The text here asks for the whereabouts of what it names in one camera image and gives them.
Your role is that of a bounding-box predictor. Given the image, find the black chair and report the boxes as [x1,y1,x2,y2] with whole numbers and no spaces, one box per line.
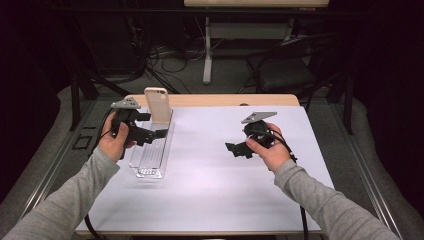
[245,33,338,101]

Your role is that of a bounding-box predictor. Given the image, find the person's left hand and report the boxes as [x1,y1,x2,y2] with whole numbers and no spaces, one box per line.
[97,113,137,163]

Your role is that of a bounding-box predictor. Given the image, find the hand-held gripper cable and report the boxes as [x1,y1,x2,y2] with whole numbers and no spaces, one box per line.
[253,129,309,240]
[84,108,116,240]

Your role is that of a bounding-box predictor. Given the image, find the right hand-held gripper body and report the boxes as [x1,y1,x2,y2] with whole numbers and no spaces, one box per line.
[241,111,278,149]

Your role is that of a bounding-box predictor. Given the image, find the aluminium floor rail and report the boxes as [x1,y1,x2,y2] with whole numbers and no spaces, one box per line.
[329,103,404,240]
[6,99,98,240]

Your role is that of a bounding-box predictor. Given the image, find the person's right hand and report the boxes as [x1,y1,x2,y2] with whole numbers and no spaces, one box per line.
[245,124,292,174]

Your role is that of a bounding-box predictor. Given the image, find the beige phone case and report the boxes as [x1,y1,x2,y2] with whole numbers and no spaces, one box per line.
[143,86,173,125]

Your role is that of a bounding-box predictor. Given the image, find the white table cover sheet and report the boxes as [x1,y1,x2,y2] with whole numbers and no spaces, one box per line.
[75,105,335,233]

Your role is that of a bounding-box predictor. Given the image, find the wooden table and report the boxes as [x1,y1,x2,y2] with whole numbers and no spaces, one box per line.
[75,93,323,237]

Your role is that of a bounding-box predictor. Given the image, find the left hand-held gripper cable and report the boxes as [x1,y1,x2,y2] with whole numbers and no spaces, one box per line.
[84,108,116,240]

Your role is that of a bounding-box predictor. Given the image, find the desk with white legs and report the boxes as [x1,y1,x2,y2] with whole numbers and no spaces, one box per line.
[183,0,329,85]

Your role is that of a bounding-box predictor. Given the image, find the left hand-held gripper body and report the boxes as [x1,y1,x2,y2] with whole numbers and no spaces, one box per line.
[110,96,153,147]

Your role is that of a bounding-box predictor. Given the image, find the right hand-held gripper cable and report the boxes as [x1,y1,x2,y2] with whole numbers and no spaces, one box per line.
[253,129,309,240]

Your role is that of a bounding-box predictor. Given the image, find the clear plastic rack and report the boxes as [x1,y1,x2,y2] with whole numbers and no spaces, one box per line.
[128,108,176,180]

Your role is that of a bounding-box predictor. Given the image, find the bundle of floor cables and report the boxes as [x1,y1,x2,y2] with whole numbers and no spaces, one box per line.
[133,16,208,94]

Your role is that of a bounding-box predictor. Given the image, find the black metal stand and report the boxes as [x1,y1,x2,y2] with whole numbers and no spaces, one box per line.
[326,71,355,136]
[68,71,131,132]

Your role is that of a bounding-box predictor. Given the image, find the black metal crossbar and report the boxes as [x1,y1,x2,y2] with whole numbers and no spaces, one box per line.
[49,7,368,16]

